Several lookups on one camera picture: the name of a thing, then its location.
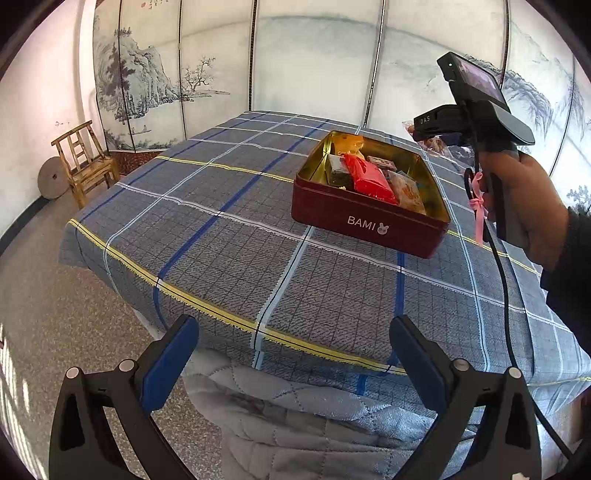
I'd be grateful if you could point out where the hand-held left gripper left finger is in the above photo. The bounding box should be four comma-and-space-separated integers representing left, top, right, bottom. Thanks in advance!
48, 315, 200, 480

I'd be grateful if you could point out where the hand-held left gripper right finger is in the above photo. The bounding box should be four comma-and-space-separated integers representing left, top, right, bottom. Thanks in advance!
389, 315, 542, 480

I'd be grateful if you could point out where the clear peanut snack bag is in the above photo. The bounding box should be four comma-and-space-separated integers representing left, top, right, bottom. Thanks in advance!
402, 120, 448, 154
390, 172, 428, 215

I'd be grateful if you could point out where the orange snack packet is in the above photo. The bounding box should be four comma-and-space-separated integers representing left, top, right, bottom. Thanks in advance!
333, 134, 366, 156

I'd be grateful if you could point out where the red snack packet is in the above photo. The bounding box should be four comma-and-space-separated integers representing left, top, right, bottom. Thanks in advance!
344, 154, 399, 205

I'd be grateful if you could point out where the red tin box gold inside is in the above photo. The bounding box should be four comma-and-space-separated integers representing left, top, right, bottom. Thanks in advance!
291, 130, 452, 259

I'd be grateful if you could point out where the dark clear snack packet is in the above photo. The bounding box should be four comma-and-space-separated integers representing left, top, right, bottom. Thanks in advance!
328, 154, 355, 188

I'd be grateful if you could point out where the person's right hand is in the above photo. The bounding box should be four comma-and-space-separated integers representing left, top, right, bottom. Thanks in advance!
490, 148, 570, 271

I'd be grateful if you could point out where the ink landscape folding screen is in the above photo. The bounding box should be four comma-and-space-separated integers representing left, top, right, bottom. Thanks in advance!
92, 0, 591, 204

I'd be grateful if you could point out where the light wooden chair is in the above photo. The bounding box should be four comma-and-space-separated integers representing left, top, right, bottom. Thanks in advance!
51, 120, 122, 209

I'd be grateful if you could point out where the round stone disc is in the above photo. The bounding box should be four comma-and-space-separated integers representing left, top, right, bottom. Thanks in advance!
38, 157, 68, 200

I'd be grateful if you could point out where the black cable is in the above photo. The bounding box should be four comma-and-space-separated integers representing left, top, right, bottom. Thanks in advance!
462, 104, 575, 462

